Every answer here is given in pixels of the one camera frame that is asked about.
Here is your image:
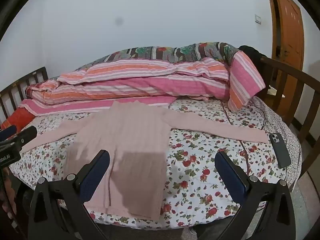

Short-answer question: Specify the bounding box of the pink knitted sweater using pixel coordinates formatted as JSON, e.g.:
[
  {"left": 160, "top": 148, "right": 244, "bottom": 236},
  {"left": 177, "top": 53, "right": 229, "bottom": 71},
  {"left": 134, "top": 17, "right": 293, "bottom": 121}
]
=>
[{"left": 22, "top": 101, "right": 268, "bottom": 221}]

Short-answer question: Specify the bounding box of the white wall switch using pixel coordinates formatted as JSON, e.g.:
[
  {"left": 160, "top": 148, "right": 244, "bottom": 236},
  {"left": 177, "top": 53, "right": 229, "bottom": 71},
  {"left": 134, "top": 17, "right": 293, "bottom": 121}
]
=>
[{"left": 255, "top": 15, "right": 261, "bottom": 24}]

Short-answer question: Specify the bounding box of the dark wooden footboard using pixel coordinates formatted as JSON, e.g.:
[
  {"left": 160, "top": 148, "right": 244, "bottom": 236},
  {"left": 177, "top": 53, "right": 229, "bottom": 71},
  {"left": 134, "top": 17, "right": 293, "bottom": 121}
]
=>
[{"left": 257, "top": 56, "right": 320, "bottom": 178}]

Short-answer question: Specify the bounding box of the dark wooden headboard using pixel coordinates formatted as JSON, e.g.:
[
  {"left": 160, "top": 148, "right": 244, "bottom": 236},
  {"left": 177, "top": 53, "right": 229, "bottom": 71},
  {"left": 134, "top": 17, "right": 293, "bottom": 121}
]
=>
[{"left": 1, "top": 67, "right": 48, "bottom": 123}]

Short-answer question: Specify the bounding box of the pink orange striped quilt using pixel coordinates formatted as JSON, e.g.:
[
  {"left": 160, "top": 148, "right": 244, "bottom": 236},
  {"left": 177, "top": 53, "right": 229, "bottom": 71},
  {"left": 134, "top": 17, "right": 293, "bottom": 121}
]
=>
[{"left": 21, "top": 51, "right": 265, "bottom": 116}]

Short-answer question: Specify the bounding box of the black garment on footboard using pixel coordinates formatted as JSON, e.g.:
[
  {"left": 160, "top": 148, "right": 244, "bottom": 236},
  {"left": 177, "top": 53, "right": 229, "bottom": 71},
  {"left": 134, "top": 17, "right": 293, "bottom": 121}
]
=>
[{"left": 238, "top": 45, "right": 263, "bottom": 68}]

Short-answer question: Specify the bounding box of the orange wooden door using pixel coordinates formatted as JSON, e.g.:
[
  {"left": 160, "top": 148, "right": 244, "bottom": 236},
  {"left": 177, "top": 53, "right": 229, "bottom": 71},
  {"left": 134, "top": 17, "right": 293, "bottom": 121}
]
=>
[{"left": 263, "top": 0, "right": 305, "bottom": 118}]

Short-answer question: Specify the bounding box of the multicolour patchwork blanket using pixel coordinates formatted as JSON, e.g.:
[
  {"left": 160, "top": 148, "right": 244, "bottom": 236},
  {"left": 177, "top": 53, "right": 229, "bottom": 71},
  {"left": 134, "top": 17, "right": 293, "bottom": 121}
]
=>
[{"left": 78, "top": 42, "right": 239, "bottom": 70}]

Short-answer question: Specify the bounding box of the red pillow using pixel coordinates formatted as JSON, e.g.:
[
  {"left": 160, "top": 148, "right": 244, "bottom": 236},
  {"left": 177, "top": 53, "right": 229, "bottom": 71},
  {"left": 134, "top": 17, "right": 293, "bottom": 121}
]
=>
[{"left": 1, "top": 108, "right": 35, "bottom": 132}]

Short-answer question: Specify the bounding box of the floral white bed sheet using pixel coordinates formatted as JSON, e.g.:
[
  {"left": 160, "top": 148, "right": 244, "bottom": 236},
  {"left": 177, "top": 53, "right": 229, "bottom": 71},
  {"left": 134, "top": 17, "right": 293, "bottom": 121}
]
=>
[{"left": 8, "top": 96, "right": 302, "bottom": 230}]

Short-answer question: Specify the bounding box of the black smartphone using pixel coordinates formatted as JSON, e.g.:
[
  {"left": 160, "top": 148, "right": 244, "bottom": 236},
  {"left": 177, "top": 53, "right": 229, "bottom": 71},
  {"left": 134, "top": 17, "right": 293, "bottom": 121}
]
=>
[{"left": 269, "top": 133, "right": 291, "bottom": 168}]

